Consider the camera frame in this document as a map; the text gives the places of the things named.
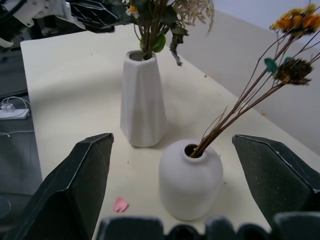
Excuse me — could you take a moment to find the tall faceted white vase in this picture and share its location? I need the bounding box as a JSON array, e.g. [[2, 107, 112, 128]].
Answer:
[[119, 49, 168, 148]]

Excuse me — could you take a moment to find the dried yellow sunflower bouquet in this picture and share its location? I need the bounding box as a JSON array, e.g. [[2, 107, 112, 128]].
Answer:
[[189, 3, 320, 159]]

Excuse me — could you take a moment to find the white daisy green leaf bouquet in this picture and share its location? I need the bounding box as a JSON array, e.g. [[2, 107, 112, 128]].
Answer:
[[122, 0, 216, 67]]

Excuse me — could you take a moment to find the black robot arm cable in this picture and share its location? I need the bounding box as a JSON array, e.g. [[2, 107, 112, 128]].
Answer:
[[0, 0, 25, 19]]

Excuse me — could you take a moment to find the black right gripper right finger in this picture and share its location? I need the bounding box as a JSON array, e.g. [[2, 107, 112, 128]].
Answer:
[[232, 134, 320, 226]]

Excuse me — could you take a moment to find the pink flower petal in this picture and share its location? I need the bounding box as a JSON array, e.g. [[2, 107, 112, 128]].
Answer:
[[113, 196, 130, 213]]

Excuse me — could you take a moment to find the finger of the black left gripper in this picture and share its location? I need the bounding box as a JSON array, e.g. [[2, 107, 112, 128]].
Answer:
[[68, 0, 119, 34]]

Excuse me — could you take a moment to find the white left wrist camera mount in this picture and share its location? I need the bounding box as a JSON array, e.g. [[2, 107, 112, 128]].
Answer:
[[11, 0, 73, 28]]

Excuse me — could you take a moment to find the round white vase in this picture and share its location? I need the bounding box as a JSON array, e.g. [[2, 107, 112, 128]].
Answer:
[[158, 139, 224, 221]]

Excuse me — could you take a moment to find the white power strip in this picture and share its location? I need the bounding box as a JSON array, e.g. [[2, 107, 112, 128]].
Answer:
[[0, 102, 31, 121]]

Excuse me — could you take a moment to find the round black floor base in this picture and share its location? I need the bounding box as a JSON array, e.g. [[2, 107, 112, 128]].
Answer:
[[0, 194, 12, 221]]

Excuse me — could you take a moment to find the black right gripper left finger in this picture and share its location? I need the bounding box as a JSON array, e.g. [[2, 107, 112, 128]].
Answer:
[[4, 133, 115, 240]]

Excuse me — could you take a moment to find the thin white cable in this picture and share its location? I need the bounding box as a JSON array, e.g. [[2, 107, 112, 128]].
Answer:
[[0, 129, 35, 138]]

